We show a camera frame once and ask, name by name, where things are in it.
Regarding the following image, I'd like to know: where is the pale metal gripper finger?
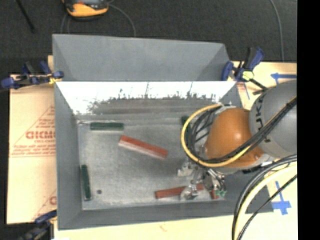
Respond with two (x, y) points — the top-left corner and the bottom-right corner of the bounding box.
(180, 184), (200, 201)
(177, 161), (199, 177)

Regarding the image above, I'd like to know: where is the red-brown flat block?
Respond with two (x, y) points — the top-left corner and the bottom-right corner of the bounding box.
(118, 135), (169, 160)
(154, 183), (206, 200)

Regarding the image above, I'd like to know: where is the dark green flat block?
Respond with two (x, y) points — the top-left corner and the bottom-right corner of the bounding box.
(89, 122), (125, 131)
(79, 164), (92, 201)
(181, 115), (192, 138)

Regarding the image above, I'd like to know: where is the grey metal bin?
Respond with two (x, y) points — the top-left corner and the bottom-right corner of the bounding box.
(51, 33), (274, 230)

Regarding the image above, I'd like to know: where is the brown cardboard board, red print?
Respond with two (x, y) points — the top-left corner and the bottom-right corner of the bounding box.
(6, 55), (60, 225)

